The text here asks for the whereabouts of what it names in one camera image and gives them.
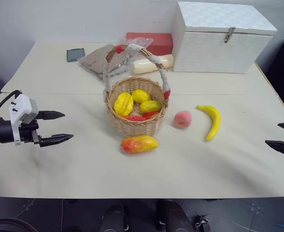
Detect round red fruit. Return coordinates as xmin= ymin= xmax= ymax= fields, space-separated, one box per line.
xmin=141 ymin=111 xmax=160 ymax=120

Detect white black floor fixture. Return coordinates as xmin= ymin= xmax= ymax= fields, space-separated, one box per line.
xmin=195 ymin=214 xmax=214 ymax=232

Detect white woven lidded box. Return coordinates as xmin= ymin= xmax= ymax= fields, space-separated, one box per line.
xmin=171 ymin=0 xmax=278 ymax=74

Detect orange yellow mango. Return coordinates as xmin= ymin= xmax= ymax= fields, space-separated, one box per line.
xmin=120 ymin=135 xmax=160 ymax=154

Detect yellow starfruit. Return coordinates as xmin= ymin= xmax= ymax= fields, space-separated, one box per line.
xmin=113 ymin=92 xmax=135 ymax=116

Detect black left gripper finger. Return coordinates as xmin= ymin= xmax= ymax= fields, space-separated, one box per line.
xmin=38 ymin=133 xmax=74 ymax=148
xmin=36 ymin=110 xmax=66 ymax=121

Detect dark rounded shape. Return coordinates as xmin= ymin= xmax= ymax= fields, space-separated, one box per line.
xmin=100 ymin=203 xmax=130 ymax=232
xmin=155 ymin=199 xmax=194 ymax=232

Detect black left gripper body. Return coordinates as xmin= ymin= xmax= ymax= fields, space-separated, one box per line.
xmin=18 ymin=120 xmax=42 ymax=145

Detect brown cardboard pieces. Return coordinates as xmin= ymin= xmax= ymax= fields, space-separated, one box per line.
xmin=79 ymin=46 xmax=120 ymax=81

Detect clear plastic bag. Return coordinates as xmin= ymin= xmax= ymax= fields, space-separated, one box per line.
xmin=78 ymin=37 xmax=155 ymax=81

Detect yellow lemon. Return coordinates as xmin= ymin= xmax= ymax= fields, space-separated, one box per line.
xmin=131 ymin=88 xmax=152 ymax=103

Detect wicker basket with handle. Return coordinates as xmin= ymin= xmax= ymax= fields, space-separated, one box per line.
xmin=102 ymin=44 xmax=172 ymax=138

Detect red box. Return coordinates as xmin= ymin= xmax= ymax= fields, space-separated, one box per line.
xmin=125 ymin=32 xmax=174 ymax=57

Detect yellow banana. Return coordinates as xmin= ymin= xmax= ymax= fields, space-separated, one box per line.
xmin=196 ymin=104 xmax=222 ymax=142

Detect pink peach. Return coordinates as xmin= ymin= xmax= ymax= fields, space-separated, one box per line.
xmin=173 ymin=110 xmax=193 ymax=129

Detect long red fruit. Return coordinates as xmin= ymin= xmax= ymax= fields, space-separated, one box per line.
xmin=121 ymin=115 xmax=147 ymax=122

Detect yellow-green lemon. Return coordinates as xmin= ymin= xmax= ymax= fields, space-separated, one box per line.
xmin=139 ymin=100 xmax=163 ymax=114

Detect dark grey flat pad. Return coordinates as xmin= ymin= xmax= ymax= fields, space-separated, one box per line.
xmin=66 ymin=47 xmax=85 ymax=63

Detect metal box latch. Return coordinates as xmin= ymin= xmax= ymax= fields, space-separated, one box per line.
xmin=224 ymin=27 xmax=237 ymax=44

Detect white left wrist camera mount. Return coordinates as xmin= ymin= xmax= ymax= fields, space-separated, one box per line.
xmin=8 ymin=93 xmax=39 ymax=146

